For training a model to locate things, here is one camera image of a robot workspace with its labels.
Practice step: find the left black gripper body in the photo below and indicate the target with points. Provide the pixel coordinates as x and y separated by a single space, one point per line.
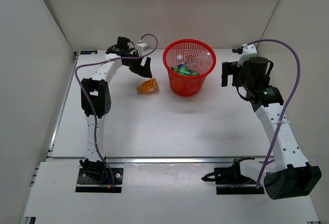
135 54

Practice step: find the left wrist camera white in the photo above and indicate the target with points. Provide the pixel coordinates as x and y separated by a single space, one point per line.
141 47

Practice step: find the red plastic mesh bin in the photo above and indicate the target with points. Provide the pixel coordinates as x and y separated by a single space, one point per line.
182 85

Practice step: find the aluminium table edge rail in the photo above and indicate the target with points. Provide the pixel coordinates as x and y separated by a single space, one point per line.
171 160

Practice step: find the red label cola bottle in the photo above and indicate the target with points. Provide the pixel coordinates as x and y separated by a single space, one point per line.
190 61

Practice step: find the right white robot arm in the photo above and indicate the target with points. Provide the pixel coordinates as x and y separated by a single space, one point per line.
290 174

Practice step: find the blue label water bottle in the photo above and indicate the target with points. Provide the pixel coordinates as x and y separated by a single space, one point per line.
180 61

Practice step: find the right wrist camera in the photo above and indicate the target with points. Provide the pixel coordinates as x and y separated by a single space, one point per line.
246 52

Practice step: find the orange juice bottle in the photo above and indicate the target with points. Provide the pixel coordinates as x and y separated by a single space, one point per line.
148 87

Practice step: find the green soda bottle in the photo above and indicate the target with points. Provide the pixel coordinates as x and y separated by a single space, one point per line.
184 71

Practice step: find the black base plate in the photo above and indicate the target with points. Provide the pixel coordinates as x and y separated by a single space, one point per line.
229 181
86 183

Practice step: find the clear crushed plastic bottle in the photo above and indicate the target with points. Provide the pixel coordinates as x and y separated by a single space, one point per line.
204 59

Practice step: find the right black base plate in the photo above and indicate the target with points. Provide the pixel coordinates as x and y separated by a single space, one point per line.
229 181

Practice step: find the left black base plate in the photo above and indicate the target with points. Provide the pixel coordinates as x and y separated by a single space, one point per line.
86 183

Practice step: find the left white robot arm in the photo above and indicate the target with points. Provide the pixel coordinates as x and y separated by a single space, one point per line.
96 101

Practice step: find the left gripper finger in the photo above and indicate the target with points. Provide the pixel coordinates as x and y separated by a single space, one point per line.
136 67
145 70

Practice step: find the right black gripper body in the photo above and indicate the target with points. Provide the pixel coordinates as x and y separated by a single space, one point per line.
245 81

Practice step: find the left black corner label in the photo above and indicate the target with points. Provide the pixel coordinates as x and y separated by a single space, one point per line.
88 52

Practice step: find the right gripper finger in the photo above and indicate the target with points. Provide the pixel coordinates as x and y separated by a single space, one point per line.
228 69
235 80

